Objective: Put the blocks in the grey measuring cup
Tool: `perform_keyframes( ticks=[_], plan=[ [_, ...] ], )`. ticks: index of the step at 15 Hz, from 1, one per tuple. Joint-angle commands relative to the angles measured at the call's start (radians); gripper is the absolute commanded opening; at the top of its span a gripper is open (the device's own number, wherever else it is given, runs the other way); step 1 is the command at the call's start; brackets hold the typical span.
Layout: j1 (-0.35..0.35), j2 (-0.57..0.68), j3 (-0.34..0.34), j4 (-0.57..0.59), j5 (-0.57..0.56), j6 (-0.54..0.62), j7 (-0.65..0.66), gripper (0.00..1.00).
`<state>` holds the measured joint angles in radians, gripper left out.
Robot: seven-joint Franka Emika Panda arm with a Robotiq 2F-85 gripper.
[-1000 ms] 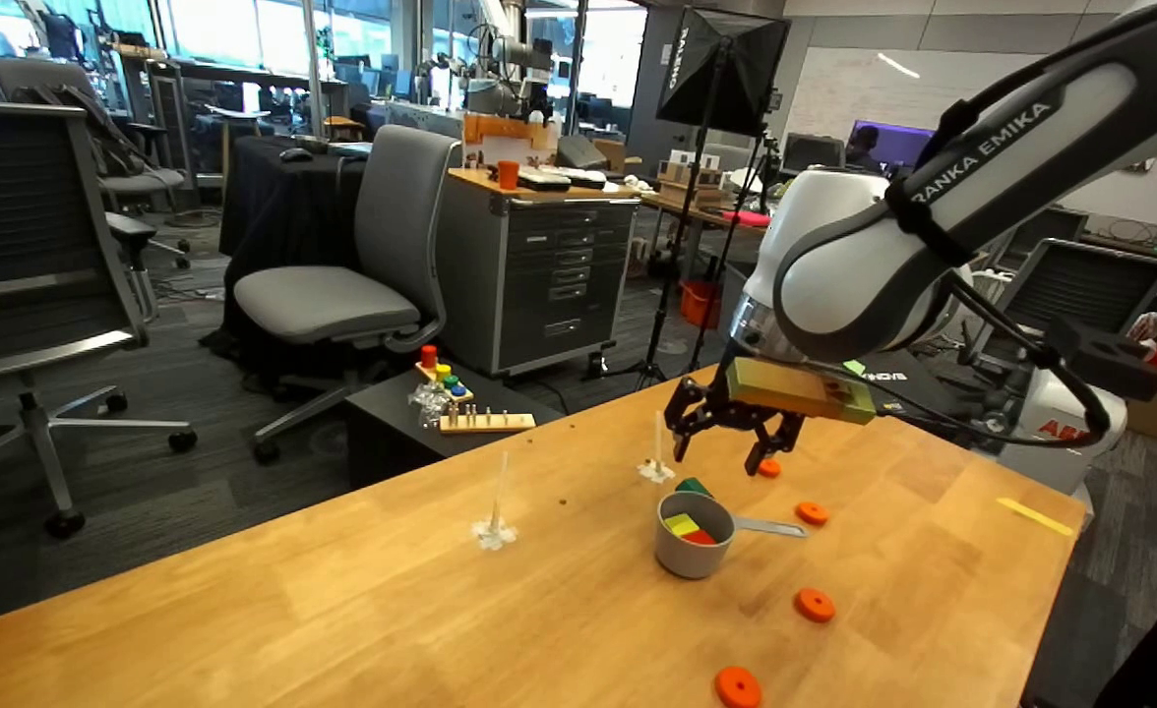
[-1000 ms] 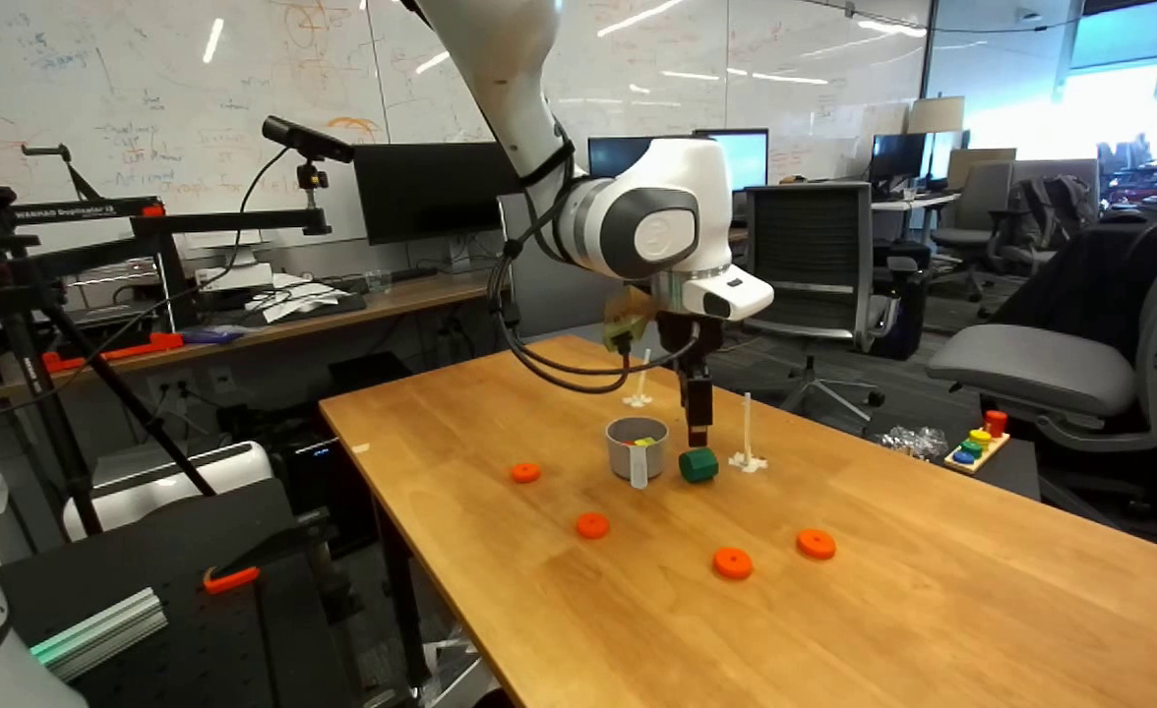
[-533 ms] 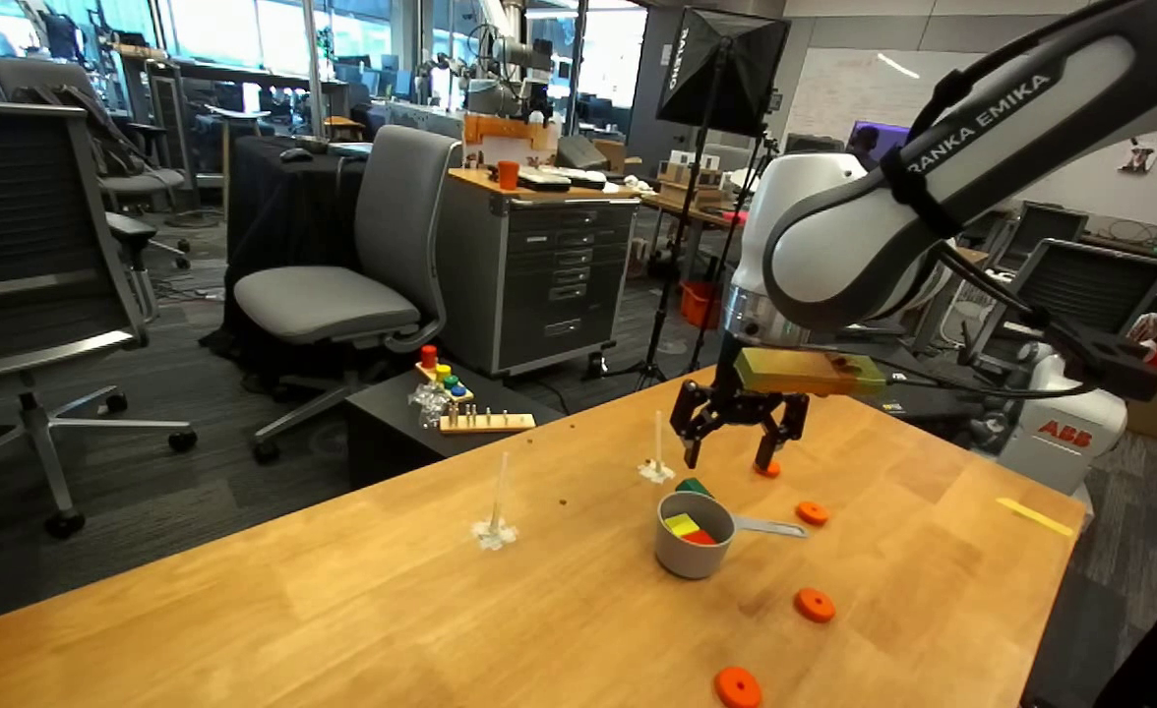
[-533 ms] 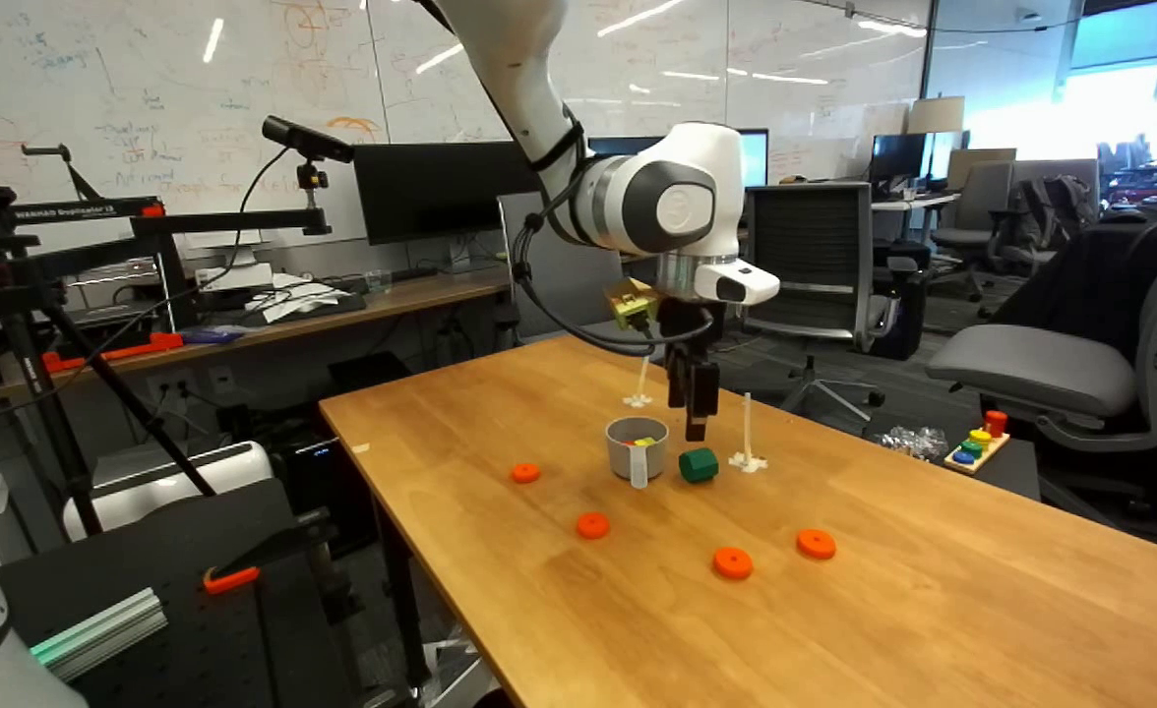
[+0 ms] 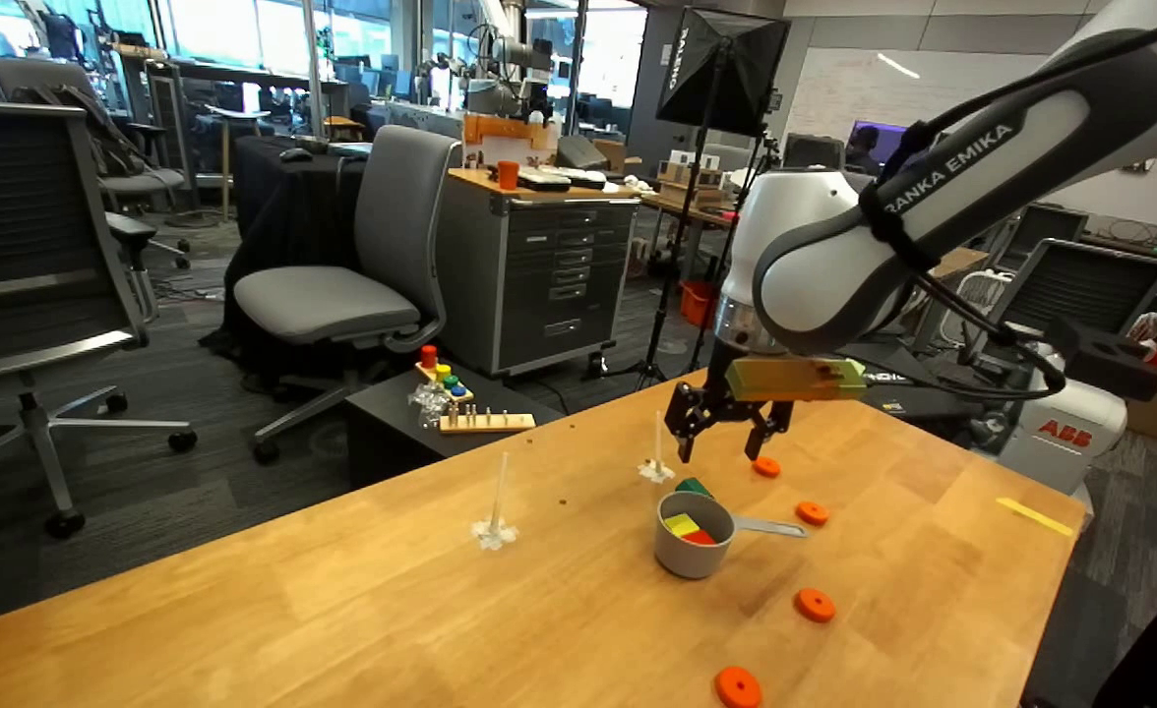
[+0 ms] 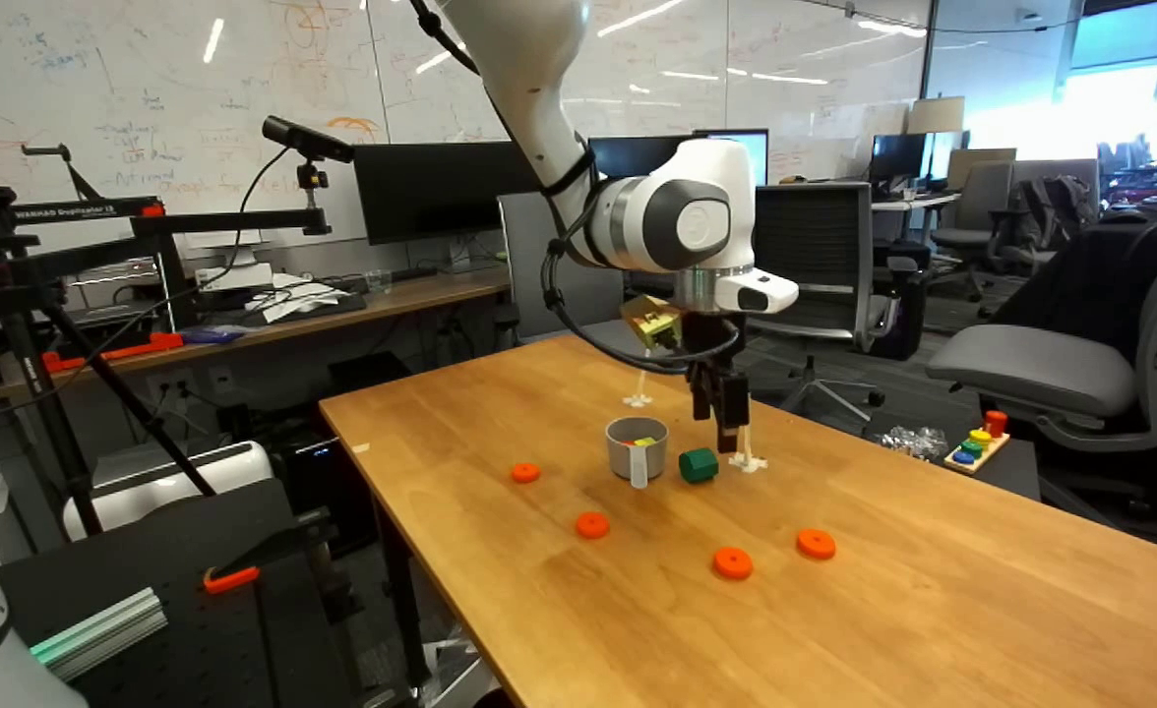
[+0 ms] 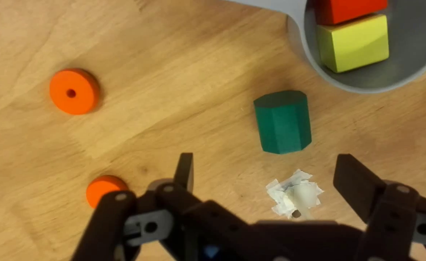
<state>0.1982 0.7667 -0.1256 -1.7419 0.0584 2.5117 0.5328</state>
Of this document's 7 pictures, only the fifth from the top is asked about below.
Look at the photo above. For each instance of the green block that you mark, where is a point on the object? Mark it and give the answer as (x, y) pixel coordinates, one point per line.
(695, 486)

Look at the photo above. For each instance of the yellow block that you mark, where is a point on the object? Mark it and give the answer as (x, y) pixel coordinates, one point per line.
(680, 525)

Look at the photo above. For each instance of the grey office chair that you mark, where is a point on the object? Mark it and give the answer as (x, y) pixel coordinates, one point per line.
(325, 301)

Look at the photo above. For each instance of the clear plastic pieces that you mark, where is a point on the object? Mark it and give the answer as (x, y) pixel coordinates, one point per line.
(426, 406)

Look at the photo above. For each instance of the orange cup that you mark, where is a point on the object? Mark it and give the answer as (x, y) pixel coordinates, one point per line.
(511, 173)

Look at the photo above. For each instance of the grey measuring cup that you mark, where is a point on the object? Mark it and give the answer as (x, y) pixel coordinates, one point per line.
(682, 556)

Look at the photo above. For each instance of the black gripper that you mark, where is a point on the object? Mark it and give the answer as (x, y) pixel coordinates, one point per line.
(730, 406)

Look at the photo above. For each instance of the black side table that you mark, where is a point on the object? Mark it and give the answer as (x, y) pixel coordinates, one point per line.
(386, 438)

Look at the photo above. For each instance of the white ABB robot base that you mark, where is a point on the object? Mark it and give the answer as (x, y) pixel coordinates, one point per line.
(1055, 438)

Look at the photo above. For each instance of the grey drawer cabinet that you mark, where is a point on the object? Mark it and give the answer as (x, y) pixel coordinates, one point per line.
(540, 276)

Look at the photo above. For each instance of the yellow tape strip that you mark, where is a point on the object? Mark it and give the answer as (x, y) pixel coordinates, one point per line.
(1038, 516)

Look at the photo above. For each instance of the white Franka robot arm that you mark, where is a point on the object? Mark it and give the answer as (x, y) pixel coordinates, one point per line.
(815, 261)

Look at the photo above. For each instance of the wrist camera with tan mount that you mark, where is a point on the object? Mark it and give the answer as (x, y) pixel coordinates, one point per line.
(798, 380)

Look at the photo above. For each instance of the colourful stacking toy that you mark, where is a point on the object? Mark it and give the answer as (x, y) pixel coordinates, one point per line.
(442, 380)

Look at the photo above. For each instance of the white peg stand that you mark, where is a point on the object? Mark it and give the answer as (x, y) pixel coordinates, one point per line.
(654, 470)
(495, 533)

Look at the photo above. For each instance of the black mesh office chair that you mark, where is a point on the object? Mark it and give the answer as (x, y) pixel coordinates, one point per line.
(28, 221)

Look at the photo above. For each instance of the black softbox light on stand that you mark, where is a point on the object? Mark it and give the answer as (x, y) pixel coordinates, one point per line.
(730, 70)

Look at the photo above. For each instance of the red block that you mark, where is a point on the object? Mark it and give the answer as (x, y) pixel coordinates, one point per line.
(703, 535)

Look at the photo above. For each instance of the black draped table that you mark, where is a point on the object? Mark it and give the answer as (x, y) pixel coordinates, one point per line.
(289, 198)

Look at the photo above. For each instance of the orange disc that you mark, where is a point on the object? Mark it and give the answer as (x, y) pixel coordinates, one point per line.
(815, 604)
(737, 687)
(771, 470)
(813, 514)

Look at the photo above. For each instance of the wooden toy tray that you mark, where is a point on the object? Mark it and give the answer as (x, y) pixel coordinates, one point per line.
(486, 422)

